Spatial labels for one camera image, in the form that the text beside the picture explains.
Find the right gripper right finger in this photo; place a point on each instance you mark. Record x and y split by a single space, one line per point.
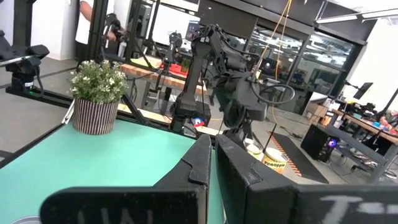
280 202

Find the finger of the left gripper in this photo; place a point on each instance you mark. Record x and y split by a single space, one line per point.
252 132
234 136

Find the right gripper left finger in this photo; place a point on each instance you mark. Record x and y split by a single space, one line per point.
174 202

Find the tall pale yellow can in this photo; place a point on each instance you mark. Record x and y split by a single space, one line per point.
254 151

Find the short white carrots can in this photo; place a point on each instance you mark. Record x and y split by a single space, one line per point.
26 221

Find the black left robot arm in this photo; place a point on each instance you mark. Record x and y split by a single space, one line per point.
194 77

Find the black background robot arm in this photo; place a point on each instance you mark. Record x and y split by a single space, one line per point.
174 40

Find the black floor mat orange stripes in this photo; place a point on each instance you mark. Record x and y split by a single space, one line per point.
298 158

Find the black computer tower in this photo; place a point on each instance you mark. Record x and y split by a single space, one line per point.
314 140

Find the wooden workbench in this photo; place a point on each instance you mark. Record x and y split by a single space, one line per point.
174 81

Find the brown cardboard box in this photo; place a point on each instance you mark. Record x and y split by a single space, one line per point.
317 110

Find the teal table mat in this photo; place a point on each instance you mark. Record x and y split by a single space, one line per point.
93 161

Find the flowering plant in striped pot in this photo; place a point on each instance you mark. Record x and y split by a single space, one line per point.
94 116

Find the black tilted monitor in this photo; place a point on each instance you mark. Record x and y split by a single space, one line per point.
363 91

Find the person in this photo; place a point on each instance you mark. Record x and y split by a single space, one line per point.
83 28

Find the gray metal desk frame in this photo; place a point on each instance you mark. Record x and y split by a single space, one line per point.
357 143

